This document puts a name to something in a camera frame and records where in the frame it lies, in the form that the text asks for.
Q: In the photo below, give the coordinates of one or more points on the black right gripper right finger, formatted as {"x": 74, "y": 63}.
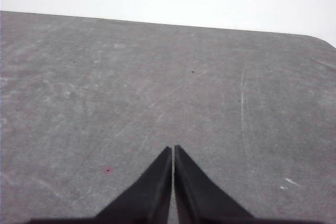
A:
{"x": 195, "y": 195}

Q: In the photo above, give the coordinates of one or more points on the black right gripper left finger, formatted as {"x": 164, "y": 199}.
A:
{"x": 152, "y": 195}

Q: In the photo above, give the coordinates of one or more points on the grey table cloth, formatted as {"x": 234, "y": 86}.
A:
{"x": 168, "y": 90}

